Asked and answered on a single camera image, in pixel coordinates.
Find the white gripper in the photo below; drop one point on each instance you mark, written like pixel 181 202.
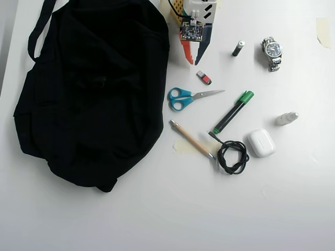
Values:
pixel 204 46

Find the small white bottle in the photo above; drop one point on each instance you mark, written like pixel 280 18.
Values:
pixel 285 119

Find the wooden ballpoint pen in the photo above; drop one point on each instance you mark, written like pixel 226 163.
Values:
pixel 193 141

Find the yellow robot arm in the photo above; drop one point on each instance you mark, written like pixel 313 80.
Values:
pixel 177 6

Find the black AA battery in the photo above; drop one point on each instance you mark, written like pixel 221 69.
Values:
pixel 237 49

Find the white earbuds case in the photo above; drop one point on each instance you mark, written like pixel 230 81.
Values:
pixel 260 143

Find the black green marker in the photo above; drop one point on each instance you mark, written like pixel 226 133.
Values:
pixel 231 112

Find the silver wristwatch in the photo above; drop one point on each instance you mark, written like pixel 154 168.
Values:
pixel 272 48

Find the beige masking tape patch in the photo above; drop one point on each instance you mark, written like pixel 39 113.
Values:
pixel 183 147

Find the black fabric bag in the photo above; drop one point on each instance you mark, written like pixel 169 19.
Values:
pixel 91 125

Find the beige masking tape strip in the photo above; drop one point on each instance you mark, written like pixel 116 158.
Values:
pixel 323 31

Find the bare camera circuit board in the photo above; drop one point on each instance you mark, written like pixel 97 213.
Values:
pixel 191 30

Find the red black USB stick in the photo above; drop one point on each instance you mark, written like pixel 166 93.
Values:
pixel 205 78

